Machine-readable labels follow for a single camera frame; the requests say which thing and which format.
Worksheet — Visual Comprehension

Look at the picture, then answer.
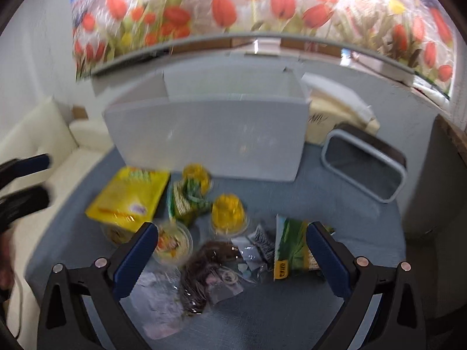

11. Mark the person's left hand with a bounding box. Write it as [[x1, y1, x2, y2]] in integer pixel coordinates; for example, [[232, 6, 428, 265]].
[[0, 231, 14, 290]]

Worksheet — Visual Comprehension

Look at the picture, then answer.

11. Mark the clear plastic wrapper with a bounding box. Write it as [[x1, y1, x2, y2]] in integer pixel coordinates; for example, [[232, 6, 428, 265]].
[[130, 268, 184, 340]]

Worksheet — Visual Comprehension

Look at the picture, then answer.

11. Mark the cream sofa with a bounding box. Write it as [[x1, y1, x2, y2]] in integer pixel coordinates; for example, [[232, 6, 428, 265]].
[[1, 99, 113, 349]]

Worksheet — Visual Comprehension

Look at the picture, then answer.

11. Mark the clear yellow-lid jelly cup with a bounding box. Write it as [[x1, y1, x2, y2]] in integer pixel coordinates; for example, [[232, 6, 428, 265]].
[[154, 221, 193, 267]]

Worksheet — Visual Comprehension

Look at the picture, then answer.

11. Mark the yellow snack bag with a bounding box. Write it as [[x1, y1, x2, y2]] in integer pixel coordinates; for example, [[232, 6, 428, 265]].
[[86, 166, 170, 233]]

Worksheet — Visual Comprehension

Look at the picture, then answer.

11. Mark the clear dark snack packet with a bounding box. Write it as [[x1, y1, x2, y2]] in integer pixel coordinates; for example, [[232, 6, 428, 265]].
[[179, 240, 245, 315]]

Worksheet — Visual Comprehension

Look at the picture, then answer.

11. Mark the green striped snack packet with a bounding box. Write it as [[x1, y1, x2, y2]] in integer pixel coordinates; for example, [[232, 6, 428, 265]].
[[167, 178, 212, 228]]

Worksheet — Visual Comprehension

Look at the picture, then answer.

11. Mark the orange jelly cup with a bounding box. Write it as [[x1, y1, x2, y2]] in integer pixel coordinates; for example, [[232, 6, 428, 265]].
[[210, 194, 248, 236]]

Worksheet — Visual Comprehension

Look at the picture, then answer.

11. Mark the yellow jelly cup behind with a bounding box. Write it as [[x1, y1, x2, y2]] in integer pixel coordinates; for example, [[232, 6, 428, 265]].
[[182, 164, 212, 195]]

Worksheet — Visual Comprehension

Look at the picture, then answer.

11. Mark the white framed tray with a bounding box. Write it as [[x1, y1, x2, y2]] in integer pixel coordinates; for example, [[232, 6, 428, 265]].
[[320, 123, 408, 204]]

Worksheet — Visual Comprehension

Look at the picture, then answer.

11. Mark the white cardboard box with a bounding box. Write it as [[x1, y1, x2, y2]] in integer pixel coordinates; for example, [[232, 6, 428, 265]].
[[103, 67, 309, 182]]

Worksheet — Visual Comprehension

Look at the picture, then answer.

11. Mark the tulip wall poster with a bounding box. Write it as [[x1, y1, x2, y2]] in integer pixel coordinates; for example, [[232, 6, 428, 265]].
[[70, 0, 456, 94]]

